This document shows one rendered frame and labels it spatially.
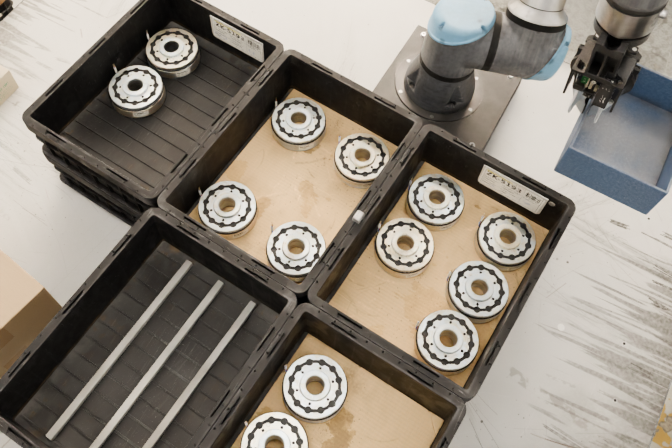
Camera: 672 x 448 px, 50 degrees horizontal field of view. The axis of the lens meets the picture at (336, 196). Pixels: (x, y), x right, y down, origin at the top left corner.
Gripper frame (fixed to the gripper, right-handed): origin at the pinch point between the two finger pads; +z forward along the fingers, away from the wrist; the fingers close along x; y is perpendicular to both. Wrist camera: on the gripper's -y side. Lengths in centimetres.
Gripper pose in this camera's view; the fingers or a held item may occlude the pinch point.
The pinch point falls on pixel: (589, 104)
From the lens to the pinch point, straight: 117.3
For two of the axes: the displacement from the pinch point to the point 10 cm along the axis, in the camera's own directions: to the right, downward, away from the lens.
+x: 8.6, 4.3, -2.8
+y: -5.1, 7.5, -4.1
